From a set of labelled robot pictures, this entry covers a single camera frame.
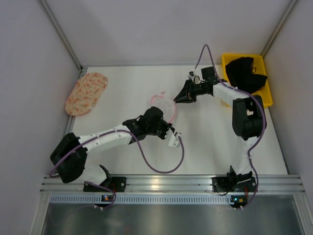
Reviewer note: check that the black bra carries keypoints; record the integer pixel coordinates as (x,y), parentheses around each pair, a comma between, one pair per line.
(242,74)

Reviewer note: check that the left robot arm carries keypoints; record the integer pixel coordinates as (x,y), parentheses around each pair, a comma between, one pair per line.
(70,156)

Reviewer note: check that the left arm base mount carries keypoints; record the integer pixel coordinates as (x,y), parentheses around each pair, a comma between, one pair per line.
(107,183)

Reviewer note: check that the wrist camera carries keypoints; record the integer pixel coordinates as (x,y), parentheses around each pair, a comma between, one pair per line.
(194,78)
(174,139)

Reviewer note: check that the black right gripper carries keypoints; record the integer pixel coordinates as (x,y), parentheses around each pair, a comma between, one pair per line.
(190,90)

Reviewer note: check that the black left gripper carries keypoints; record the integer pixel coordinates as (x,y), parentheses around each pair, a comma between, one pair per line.
(165,129)

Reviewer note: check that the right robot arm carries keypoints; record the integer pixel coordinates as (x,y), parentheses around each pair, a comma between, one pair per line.
(248,117)

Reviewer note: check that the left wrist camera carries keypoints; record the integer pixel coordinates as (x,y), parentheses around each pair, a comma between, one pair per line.
(174,139)

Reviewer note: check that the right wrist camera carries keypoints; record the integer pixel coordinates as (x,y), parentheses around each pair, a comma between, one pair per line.
(194,78)

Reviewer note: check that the aluminium frame rail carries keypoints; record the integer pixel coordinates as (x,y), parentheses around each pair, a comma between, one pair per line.
(180,184)

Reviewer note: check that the orange patterned laundry bag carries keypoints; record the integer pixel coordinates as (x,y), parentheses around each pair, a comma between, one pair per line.
(85,94)

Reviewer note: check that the yellow plastic tray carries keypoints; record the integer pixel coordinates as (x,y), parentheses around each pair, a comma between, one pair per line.
(260,69)

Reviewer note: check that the perforated cable duct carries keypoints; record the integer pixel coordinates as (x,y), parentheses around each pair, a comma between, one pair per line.
(142,199)

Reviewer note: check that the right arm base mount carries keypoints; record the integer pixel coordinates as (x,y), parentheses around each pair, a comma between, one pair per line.
(223,185)

